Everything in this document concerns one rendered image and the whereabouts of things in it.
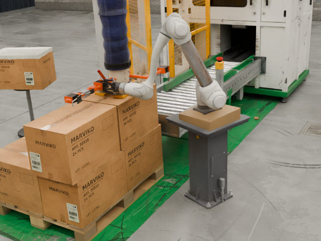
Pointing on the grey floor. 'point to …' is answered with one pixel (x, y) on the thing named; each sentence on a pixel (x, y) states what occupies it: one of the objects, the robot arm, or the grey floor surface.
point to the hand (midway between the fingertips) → (100, 85)
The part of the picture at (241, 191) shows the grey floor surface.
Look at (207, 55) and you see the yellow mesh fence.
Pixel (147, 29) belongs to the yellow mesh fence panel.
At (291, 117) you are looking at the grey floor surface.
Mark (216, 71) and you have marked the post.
